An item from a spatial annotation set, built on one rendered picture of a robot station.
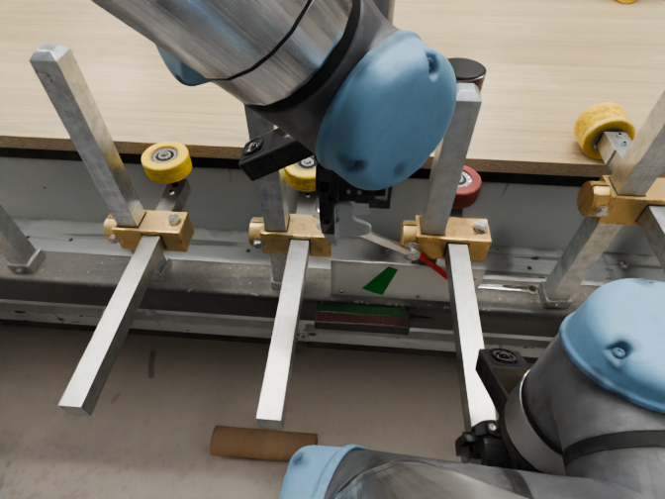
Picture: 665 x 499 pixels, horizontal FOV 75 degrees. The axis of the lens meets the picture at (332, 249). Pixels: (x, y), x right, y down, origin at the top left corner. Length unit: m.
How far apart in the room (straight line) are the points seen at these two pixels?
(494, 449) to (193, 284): 0.61
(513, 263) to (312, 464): 0.87
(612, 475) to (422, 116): 0.19
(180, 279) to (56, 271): 0.25
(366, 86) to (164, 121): 0.75
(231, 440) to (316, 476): 1.17
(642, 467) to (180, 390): 1.42
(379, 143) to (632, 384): 0.17
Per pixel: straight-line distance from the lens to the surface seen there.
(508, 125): 0.92
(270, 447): 1.36
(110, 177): 0.73
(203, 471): 1.46
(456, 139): 0.58
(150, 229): 0.78
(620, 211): 0.73
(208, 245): 1.04
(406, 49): 0.21
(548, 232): 1.07
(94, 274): 0.96
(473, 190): 0.73
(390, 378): 1.51
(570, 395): 0.28
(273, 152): 0.46
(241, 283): 0.85
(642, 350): 0.26
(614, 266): 1.14
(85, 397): 0.65
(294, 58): 0.18
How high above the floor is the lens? 1.37
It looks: 49 degrees down
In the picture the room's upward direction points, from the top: straight up
